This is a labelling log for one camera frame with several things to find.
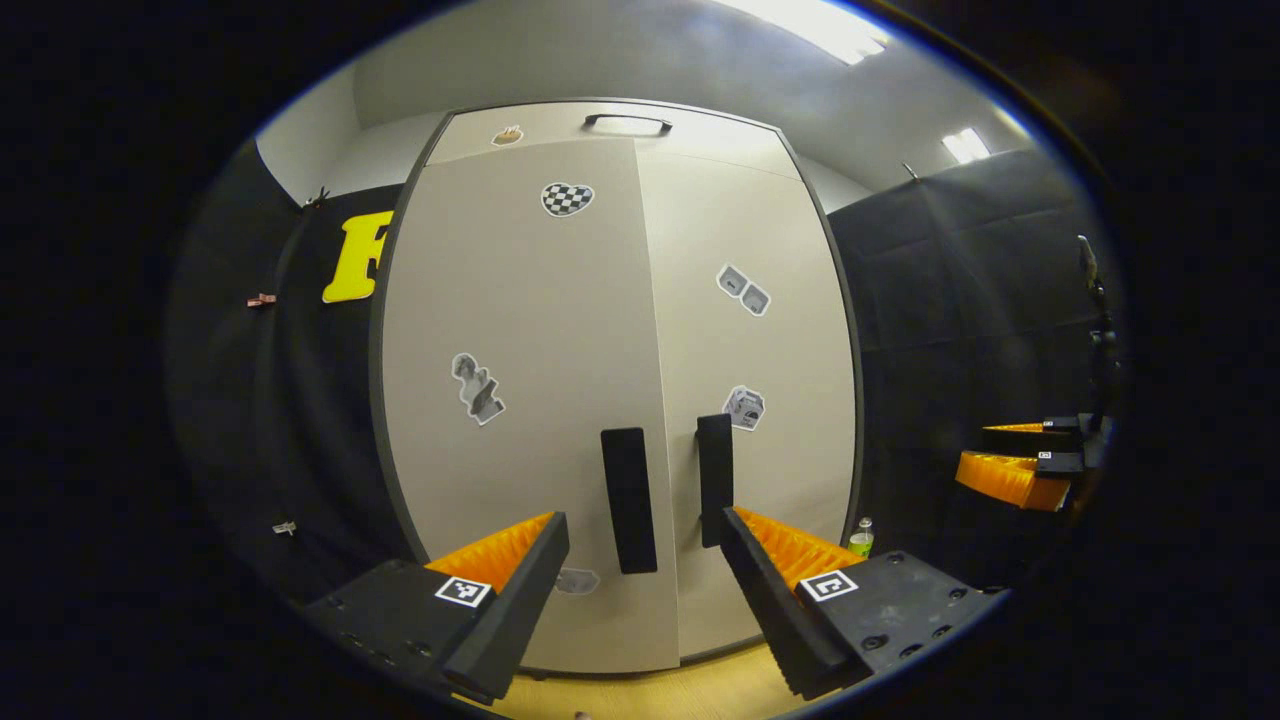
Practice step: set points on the small plastic bottle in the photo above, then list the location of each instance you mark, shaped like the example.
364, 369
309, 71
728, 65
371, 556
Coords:
862, 540

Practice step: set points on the red clip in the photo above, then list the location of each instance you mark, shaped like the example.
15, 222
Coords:
262, 300

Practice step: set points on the ceiling light panel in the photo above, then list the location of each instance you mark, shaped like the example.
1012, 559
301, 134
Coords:
810, 28
965, 145

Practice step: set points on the beige cabinet drawer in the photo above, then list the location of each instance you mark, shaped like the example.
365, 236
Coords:
720, 135

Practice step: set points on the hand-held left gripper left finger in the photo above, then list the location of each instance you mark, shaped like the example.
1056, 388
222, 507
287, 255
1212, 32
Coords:
520, 610

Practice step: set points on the black backdrop cloth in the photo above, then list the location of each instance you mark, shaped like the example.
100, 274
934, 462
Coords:
950, 330
300, 420

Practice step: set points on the white shoe cabinet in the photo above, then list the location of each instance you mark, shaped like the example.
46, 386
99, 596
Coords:
380, 400

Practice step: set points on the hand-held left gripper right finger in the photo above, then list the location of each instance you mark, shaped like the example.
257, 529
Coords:
770, 610

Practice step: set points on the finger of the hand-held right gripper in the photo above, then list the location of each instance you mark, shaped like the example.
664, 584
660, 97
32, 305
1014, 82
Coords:
1000, 478
1020, 440

